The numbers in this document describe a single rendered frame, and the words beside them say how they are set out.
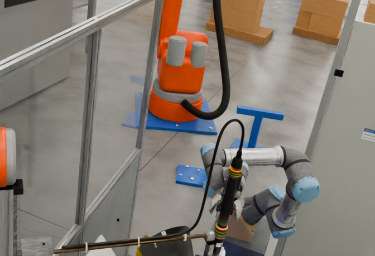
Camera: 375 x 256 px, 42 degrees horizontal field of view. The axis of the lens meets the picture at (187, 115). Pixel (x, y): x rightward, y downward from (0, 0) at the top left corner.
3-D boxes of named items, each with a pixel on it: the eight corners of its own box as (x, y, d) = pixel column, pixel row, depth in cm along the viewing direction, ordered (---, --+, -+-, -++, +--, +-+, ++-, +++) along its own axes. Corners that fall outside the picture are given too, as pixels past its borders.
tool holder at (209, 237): (205, 262, 172) (210, 240, 168) (197, 248, 178) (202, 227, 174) (227, 259, 175) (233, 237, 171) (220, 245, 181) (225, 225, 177)
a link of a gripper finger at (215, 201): (207, 222, 168) (222, 211, 175) (210, 208, 165) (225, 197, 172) (200, 217, 169) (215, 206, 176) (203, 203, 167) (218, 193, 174)
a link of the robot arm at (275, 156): (306, 138, 218) (203, 139, 202) (314, 158, 212) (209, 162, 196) (294, 152, 227) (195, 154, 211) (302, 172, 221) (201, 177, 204)
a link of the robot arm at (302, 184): (284, 212, 254) (313, 157, 211) (293, 240, 246) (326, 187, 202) (261, 216, 252) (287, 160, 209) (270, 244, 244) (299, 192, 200)
